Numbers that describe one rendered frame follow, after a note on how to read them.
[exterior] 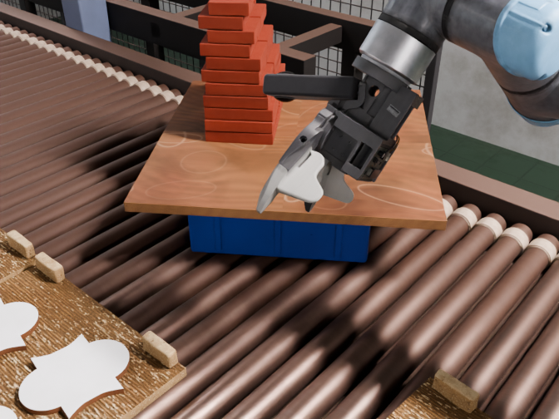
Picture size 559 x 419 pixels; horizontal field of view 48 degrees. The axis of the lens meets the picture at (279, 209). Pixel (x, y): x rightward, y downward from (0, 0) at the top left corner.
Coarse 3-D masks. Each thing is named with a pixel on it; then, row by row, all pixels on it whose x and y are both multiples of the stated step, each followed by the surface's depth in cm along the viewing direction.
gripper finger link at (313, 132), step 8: (320, 120) 69; (304, 128) 68; (312, 128) 68; (320, 128) 69; (296, 136) 68; (304, 136) 68; (312, 136) 68; (320, 136) 69; (296, 144) 68; (304, 144) 68; (312, 144) 69; (288, 152) 68; (296, 152) 68; (304, 152) 68; (280, 160) 68; (288, 160) 68; (296, 160) 68; (288, 168) 68
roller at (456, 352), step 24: (552, 240) 111; (528, 264) 105; (504, 288) 100; (480, 312) 95; (504, 312) 97; (456, 336) 91; (480, 336) 92; (432, 360) 88; (456, 360) 88; (408, 384) 85
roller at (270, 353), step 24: (408, 240) 111; (360, 264) 105; (384, 264) 106; (336, 288) 100; (360, 288) 102; (312, 312) 95; (336, 312) 98; (288, 336) 91; (312, 336) 94; (264, 360) 88; (216, 384) 84; (240, 384) 84; (192, 408) 80; (216, 408) 82
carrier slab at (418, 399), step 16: (432, 384) 82; (416, 400) 80; (432, 400) 80; (448, 400) 80; (400, 416) 78; (416, 416) 78; (432, 416) 78; (448, 416) 78; (464, 416) 78; (480, 416) 78
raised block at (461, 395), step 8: (440, 376) 79; (448, 376) 79; (440, 384) 79; (448, 384) 78; (456, 384) 78; (464, 384) 78; (440, 392) 80; (448, 392) 79; (456, 392) 78; (464, 392) 77; (472, 392) 77; (456, 400) 78; (464, 400) 77; (472, 400) 76; (464, 408) 78; (472, 408) 77
